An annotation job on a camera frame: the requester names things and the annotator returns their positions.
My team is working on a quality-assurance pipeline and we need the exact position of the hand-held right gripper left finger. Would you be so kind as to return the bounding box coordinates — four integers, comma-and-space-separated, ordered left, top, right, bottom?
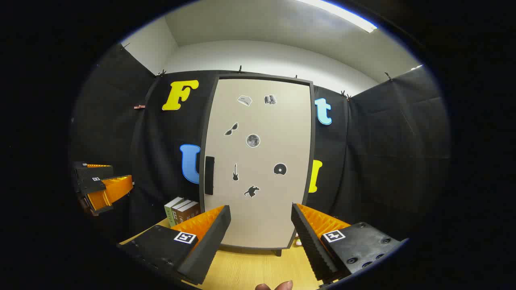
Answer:
117, 205, 232, 286

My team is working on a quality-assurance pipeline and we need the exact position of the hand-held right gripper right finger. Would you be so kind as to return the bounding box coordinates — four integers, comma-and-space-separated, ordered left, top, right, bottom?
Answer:
291, 203, 406, 282

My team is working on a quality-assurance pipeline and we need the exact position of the black cabinet door handle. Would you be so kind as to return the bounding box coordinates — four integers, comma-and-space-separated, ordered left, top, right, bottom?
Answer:
204, 156, 215, 196

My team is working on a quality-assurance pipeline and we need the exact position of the beige cabinet door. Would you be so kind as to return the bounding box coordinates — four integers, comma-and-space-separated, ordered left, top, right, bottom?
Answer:
204, 79, 313, 249

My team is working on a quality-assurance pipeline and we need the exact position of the dark grey cabinet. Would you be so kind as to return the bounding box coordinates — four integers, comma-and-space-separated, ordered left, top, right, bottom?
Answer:
199, 74, 316, 257

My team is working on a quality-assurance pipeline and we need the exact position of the dark brown book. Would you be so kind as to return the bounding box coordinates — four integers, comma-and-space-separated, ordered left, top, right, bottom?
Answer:
171, 199, 193, 225

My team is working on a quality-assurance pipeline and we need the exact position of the green hardcover book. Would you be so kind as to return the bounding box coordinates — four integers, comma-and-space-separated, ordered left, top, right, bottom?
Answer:
164, 197, 184, 227

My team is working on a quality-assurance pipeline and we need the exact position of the black backdrop cloth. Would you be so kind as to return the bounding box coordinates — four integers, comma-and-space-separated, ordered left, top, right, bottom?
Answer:
71, 42, 450, 252

